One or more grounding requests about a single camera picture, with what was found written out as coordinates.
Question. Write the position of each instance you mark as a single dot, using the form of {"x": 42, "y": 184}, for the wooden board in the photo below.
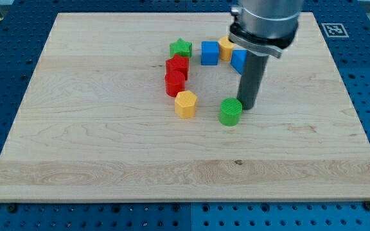
{"x": 96, "y": 125}

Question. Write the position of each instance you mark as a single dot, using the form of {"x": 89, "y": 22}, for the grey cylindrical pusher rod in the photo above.
{"x": 250, "y": 81}

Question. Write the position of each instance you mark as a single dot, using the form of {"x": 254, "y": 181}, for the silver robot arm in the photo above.
{"x": 265, "y": 27}

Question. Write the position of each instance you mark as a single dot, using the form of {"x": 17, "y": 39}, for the blue triangle block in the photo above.
{"x": 238, "y": 60}

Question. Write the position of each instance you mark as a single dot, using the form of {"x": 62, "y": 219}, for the red cylinder block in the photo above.
{"x": 174, "y": 83}

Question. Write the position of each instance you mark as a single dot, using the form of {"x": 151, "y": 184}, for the yellow hexagon block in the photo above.
{"x": 186, "y": 104}

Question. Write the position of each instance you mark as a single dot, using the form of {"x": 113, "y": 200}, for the red star block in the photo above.
{"x": 178, "y": 63}

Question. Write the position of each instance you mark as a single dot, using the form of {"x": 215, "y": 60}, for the yellow cylinder block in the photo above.
{"x": 225, "y": 48}

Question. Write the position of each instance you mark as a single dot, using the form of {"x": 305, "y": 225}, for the white fiducial marker tag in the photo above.
{"x": 334, "y": 30}

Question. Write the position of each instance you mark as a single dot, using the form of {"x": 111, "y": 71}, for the green star block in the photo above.
{"x": 181, "y": 47}

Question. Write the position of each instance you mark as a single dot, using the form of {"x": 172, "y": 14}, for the blue cube block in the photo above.
{"x": 209, "y": 52}

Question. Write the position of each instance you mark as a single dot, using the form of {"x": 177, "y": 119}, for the green cylinder block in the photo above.
{"x": 230, "y": 111}

